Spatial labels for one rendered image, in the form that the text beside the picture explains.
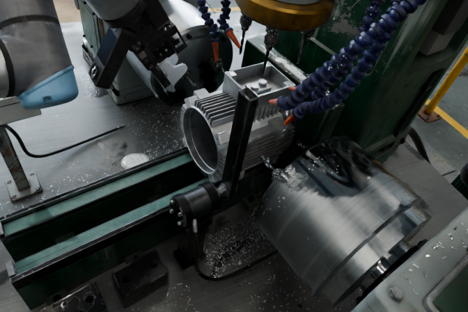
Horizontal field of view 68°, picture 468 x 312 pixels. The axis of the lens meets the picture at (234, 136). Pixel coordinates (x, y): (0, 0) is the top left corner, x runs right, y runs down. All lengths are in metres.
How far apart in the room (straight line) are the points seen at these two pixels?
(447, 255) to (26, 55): 0.61
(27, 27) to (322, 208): 0.48
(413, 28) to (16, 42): 0.64
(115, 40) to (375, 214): 0.47
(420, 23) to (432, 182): 0.64
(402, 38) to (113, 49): 0.53
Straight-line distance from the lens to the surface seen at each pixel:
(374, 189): 0.58
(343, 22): 0.84
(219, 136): 0.68
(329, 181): 0.58
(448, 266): 0.57
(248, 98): 0.52
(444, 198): 1.24
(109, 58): 0.60
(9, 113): 0.83
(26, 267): 0.76
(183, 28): 0.87
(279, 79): 0.80
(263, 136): 0.74
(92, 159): 1.04
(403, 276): 0.52
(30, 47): 0.51
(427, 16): 0.74
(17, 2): 0.53
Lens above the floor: 1.56
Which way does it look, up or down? 44 degrees down
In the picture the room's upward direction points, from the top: 11 degrees clockwise
